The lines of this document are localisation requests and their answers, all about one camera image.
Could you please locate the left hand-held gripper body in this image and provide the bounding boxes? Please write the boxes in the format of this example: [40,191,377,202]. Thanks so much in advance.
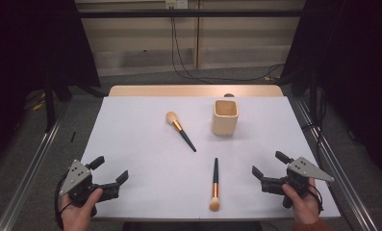
[59,159,119,218]

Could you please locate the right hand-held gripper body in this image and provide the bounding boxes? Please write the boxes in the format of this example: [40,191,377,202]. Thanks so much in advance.
[260,156,336,210]

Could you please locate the makeup brush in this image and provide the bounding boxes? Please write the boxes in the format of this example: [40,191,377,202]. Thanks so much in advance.
[166,111,197,153]
[209,157,221,213]

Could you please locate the beige square cup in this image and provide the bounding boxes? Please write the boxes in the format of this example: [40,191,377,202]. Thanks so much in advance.
[211,99,240,137]

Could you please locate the person's right hand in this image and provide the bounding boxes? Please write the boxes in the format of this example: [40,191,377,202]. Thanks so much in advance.
[281,178,322,225]

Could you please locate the person's left hand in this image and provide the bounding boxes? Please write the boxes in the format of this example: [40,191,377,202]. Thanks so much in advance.
[61,188,104,231]

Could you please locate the white table sheet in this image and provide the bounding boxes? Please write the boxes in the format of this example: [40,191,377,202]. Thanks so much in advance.
[81,95,342,221]

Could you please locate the black metal stand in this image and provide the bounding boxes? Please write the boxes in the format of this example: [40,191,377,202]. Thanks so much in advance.
[43,75,57,134]

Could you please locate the black curtain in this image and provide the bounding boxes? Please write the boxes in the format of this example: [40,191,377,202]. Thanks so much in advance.
[0,0,102,174]
[279,0,382,184]

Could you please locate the black horizontal bar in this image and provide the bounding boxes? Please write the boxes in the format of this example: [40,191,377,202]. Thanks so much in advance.
[77,9,305,18]

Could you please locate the right hand-held gripper cable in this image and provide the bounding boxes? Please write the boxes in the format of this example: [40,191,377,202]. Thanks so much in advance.
[307,184,325,216]

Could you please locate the hand-held gripper cable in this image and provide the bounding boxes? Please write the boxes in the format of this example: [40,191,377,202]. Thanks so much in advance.
[53,172,71,230]
[307,184,325,216]

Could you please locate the aluminium rail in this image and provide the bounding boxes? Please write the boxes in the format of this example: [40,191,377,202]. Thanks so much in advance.
[291,95,379,231]
[0,105,69,231]

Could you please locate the left hand-held gripper cable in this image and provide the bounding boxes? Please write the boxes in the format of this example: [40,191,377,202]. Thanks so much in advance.
[53,172,71,230]

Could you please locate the thin black cable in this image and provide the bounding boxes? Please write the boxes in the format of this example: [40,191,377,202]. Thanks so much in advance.
[302,94,328,162]

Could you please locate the black floor cable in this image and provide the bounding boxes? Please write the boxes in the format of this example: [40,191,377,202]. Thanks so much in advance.
[170,6,286,83]

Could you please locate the white wall socket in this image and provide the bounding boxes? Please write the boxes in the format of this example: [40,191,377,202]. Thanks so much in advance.
[165,0,189,10]

